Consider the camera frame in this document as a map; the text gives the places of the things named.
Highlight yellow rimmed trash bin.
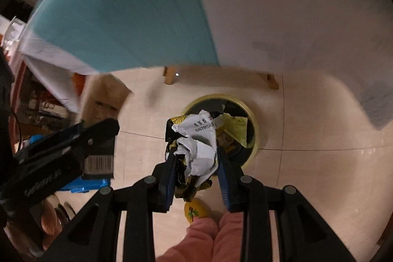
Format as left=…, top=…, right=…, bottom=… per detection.
left=181, top=93, right=260, bottom=166

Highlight person's left hand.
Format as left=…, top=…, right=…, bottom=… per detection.
left=38, top=195, right=66, bottom=239

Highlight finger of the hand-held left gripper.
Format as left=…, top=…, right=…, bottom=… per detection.
left=76, top=117, right=121, bottom=156

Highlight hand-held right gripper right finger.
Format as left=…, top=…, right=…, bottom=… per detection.
left=216, top=145, right=366, bottom=262

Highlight yellow green printed bag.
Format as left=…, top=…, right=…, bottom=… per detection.
left=219, top=113, right=249, bottom=147

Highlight table with teal cloth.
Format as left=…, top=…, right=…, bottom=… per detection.
left=18, top=0, right=393, bottom=131

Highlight black packet with barcode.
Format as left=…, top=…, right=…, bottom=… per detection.
left=82, top=136, right=115, bottom=180

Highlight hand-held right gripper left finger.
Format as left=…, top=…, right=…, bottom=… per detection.
left=40, top=154, right=182, bottom=262

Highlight white yellow wrapper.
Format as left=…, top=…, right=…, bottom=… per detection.
left=166, top=110, right=220, bottom=201

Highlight wooden table leg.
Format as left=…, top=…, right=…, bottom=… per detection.
left=259, top=73, right=280, bottom=90
left=164, top=66, right=179, bottom=85

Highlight brown cardboard box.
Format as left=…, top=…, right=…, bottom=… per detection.
left=81, top=73, right=134, bottom=128

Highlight person's pink pants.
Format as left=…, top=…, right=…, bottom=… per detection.
left=155, top=211, right=246, bottom=262

